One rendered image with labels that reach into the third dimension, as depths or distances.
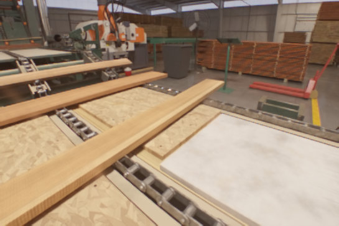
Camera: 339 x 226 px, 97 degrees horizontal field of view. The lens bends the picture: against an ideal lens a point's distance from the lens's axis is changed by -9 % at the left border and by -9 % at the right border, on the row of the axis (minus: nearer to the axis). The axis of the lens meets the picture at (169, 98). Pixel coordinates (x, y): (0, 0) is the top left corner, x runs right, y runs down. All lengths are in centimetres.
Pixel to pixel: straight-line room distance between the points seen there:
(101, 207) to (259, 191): 39
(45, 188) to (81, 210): 10
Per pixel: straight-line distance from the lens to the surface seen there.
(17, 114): 100
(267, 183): 55
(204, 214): 43
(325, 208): 56
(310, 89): 442
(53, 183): 50
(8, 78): 162
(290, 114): 286
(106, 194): 49
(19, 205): 50
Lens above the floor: 120
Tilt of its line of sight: 21 degrees down
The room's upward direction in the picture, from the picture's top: straight up
